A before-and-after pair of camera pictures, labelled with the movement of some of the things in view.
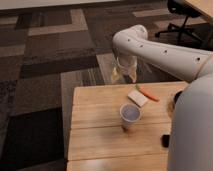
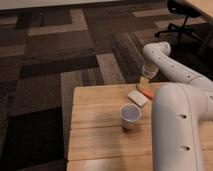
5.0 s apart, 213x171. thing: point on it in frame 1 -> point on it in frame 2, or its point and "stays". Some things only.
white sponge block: x=138 y=98 stays
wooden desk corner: x=203 y=6 stays
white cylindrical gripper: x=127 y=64 -> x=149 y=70
